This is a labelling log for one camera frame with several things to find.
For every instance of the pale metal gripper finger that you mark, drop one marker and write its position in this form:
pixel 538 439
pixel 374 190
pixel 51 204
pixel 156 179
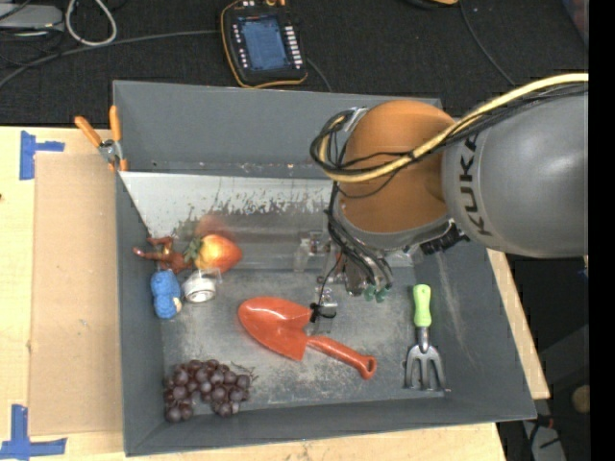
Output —
pixel 323 325
pixel 327 298

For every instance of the red-brown toy animal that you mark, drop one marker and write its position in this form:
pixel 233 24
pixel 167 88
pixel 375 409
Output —
pixel 165 255

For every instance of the black cylinder on white bracket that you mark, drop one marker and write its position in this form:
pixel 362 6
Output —
pixel 442 242

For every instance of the brown cardboard board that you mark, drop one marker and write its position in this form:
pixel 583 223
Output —
pixel 72 296

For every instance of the red toy shovel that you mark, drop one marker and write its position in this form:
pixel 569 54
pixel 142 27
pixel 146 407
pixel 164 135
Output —
pixel 278 324

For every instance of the blue toy figure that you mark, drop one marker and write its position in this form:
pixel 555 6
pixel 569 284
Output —
pixel 164 296

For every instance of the red toy strawberry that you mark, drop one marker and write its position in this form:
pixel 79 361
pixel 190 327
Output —
pixel 218 253

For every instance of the dark purple toy grapes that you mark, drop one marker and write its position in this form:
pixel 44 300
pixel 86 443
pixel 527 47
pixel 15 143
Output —
pixel 211 384

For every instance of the grey metal bin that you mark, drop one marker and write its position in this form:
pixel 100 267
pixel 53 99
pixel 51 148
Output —
pixel 288 132

